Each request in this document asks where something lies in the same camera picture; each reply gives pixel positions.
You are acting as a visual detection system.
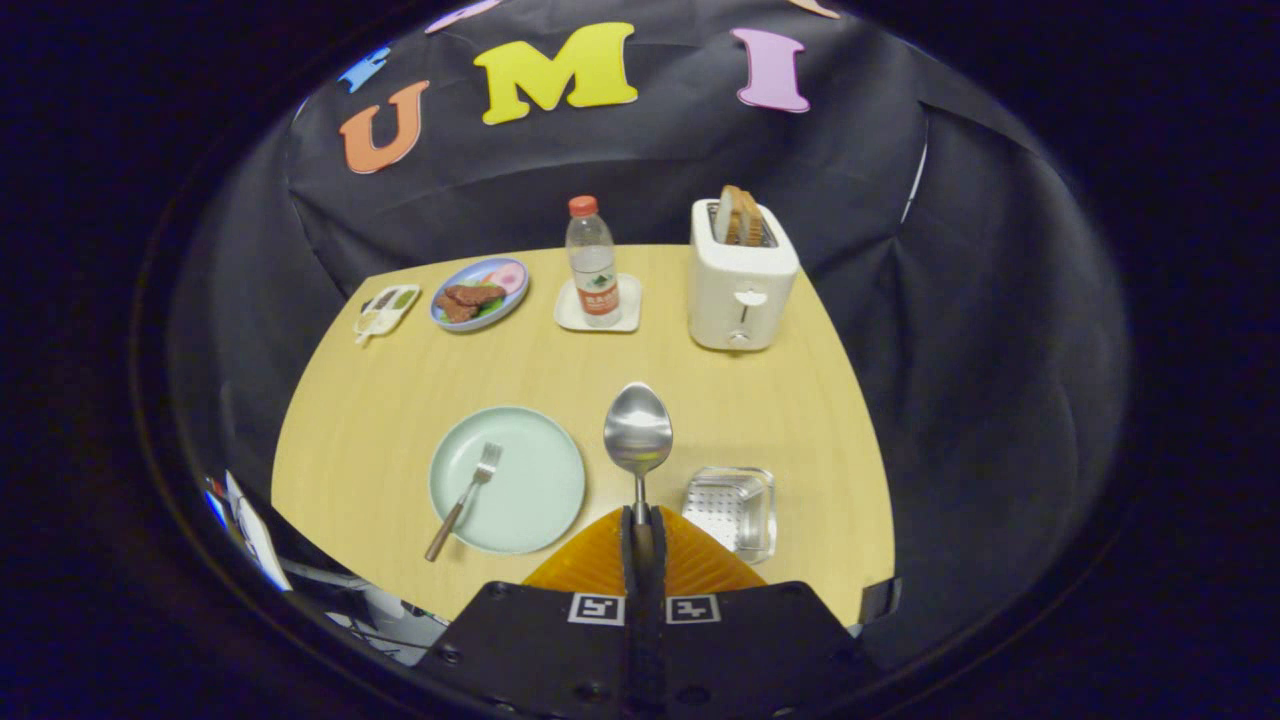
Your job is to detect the clear perforated drain tray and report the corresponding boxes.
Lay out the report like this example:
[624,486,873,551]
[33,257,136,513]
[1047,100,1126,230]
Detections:
[682,465,778,564]

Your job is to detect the white square coaster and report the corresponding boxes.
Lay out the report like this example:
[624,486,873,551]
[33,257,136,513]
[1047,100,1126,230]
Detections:
[554,273,643,334]

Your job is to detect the white box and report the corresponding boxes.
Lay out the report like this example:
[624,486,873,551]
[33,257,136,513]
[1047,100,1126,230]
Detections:
[345,583,451,666]

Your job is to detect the metal fork with wooden handle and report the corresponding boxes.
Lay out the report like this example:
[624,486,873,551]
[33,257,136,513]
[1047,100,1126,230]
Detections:
[424,442,503,563]

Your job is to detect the light green round plate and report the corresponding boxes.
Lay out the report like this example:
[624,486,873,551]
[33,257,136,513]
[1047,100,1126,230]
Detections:
[428,405,588,556]

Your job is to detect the metal spoon with wooden handle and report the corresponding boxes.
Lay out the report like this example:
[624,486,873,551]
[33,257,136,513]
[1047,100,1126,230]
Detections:
[603,382,675,576]

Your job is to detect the black backdrop cloth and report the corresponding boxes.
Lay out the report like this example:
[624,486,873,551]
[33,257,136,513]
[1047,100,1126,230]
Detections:
[170,0,1131,671]

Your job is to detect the white divided sauce dish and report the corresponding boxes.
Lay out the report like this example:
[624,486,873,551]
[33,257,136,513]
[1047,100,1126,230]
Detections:
[353,284,423,346]

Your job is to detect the white toaster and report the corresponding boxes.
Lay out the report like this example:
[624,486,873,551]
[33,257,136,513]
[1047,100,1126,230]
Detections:
[686,198,801,353]

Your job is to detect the blue plate with food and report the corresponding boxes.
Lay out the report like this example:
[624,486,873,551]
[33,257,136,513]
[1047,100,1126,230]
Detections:
[429,257,530,333]

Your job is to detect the brown meat slices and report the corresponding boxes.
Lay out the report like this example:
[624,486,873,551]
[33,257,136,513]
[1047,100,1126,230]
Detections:
[435,283,508,324]

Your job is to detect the clear water bottle red cap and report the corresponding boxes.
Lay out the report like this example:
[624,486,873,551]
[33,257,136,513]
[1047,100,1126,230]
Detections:
[565,195,622,329]

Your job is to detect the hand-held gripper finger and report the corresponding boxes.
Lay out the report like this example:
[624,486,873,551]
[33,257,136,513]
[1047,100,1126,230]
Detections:
[415,505,646,720]
[645,505,881,720]

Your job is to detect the white flat panel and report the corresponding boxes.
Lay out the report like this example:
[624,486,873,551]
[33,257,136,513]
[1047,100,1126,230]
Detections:
[225,470,293,593]

